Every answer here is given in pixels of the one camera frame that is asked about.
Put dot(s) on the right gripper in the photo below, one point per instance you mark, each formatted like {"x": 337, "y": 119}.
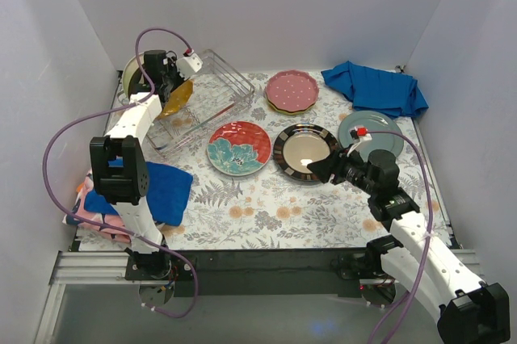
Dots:
{"x": 337, "y": 167}

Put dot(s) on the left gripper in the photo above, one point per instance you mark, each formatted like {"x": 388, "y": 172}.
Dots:
{"x": 166, "y": 86}

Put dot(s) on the yellow polka dot plate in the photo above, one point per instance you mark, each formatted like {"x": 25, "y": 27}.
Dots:
{"x": 178, "y": 99}

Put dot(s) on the black checkered rim plate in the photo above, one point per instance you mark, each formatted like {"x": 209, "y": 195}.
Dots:
{"x": 299, "y": 145}

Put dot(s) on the green polka dot plate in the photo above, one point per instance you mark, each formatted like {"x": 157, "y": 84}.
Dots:
{"x": 289, "y": 113}

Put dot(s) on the grey-blue plate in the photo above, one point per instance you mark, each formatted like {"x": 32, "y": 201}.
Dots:
{"x": 372, "y": 121}

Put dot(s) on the pink polka dot plate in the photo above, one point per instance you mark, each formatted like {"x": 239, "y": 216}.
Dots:
{"x": 292, "y": 90}

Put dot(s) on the red blue floral plate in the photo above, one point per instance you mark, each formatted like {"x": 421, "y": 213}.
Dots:
{"x": 239, "y": 148}

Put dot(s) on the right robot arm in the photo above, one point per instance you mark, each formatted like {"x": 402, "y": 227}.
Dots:
{"x": 465, "y": 308}

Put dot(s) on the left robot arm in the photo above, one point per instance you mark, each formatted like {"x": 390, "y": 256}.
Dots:
{"x": 142, "y": 193}

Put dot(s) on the brown rim beige plate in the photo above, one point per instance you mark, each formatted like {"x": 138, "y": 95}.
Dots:
{"x": 137, "y": 83}

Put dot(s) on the cream plate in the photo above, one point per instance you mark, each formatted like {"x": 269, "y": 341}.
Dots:
{"x": 128, "y": 71}

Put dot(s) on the floral tablecloth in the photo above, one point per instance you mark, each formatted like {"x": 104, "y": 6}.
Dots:
{"x": 268, "y": 209}

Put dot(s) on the blue cloth at back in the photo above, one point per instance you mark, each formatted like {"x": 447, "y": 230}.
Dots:
{"x": 392, "y": 94}

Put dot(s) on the blue folded towel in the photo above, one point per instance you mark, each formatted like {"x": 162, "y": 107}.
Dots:
{"x": 168, "y": 194}

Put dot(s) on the pink patterned cloth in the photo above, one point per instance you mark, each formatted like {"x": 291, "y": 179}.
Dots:
{"x": 91, "y": 206}

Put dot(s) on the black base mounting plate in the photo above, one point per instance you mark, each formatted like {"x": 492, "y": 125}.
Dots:
{"x": 345, "y": 272}

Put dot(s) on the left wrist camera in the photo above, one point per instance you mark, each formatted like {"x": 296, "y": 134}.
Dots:
{"x": 189, "y": 65}

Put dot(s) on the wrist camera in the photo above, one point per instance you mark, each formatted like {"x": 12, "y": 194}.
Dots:
{"x": 189, "y": 65}
{"x": 360, "y": 137}

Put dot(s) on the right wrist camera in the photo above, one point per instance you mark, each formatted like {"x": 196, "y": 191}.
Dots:
{"x": 360, "y": 137}

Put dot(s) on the wire dish rack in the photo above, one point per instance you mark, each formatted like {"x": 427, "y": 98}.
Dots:
{"x": 220, "y": 93}

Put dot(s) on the aluminium frame rail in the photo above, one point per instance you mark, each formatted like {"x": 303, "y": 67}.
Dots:
{"x": 82, "y": 268}

